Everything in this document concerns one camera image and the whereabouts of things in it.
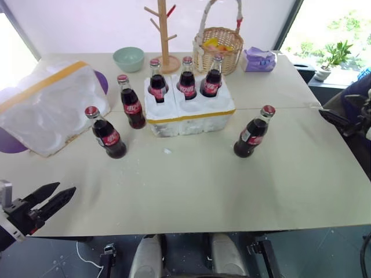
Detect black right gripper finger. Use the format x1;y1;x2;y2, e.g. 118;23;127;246
318;108;360;129
330;120;361;138

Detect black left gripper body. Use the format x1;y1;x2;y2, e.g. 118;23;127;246
3;198;48;237

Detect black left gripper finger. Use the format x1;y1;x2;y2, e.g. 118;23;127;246
24;182;61;207
39;186;77;223

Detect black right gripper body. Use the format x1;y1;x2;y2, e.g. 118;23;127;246
344;94;371;138

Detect glass cola bottle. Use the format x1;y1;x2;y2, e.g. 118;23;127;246
84;105;128;160
233;105;277;159
117;74;147;130
176;56;198;101
199;53;224;98
148;58;170;104

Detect white foam lid yellow tape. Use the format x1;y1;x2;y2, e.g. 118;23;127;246
0;60;112;158

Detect white foam bottle crate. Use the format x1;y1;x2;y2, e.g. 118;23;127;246
143;72;236;138

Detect dark blue chair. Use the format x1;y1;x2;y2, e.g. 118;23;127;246
322;67;371;117

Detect round purple mat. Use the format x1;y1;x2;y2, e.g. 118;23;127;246
93;69;109;96
0;127;30;155

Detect green potted plant white pot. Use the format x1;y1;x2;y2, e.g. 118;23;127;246
314;40;354;82

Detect purple tissue pack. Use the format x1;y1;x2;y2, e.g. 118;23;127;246
242;46;278;73

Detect grey left robot leg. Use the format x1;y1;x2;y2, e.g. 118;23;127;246
128;234;163;278

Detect grey robot leg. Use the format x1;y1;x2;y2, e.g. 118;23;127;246
128;234;163;278
210;232;248;278

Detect yellow orange fruit in basket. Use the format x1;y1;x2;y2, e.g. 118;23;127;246
202;36;233;53

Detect mint green bowl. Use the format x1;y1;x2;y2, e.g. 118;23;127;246
112;46;146;74

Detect grey right robot leg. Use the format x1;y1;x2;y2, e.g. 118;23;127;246
210;232;248;278

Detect wooden mug tree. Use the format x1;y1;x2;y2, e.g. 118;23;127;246
144;0;181;74

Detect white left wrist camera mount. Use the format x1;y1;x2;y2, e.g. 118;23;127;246
0;179;27;243

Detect white floor cable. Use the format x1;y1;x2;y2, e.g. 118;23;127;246
75;241;106;278

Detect black table leg frame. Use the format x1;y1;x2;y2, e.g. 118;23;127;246
99;244;119;278
246;239;282;278

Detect dark window frame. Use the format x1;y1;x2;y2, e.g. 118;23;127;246
271;0;304;52

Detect wicker basket with handle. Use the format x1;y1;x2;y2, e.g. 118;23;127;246
191;0;245;77

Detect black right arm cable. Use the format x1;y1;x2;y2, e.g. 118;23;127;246
359;233;371;278

